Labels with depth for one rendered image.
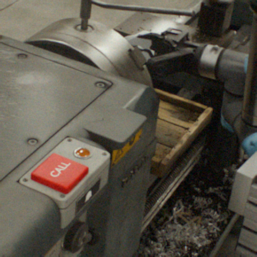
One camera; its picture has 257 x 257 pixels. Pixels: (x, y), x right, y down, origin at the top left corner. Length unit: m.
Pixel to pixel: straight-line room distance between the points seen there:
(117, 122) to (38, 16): 3.26
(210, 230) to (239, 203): 0.70
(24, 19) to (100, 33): 2.89
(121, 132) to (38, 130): 0.13
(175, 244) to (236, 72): 0.55
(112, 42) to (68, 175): 0.50
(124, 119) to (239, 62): 0.55
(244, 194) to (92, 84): 0.35
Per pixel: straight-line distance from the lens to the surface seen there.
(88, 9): 1.40
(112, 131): 1.09
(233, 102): 1.66
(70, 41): 1.38
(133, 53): 1.44
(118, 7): 1.36
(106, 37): 1.42
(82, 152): 1.03
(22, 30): 4.17
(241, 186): 1.30
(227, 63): 1.62
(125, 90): 1.20
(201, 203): 2.09
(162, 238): 1.93
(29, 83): 1.20
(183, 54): 1.65
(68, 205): 0.97
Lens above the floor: 1.87
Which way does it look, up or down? 34 degrees down
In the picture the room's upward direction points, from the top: 7 degrees clockwise
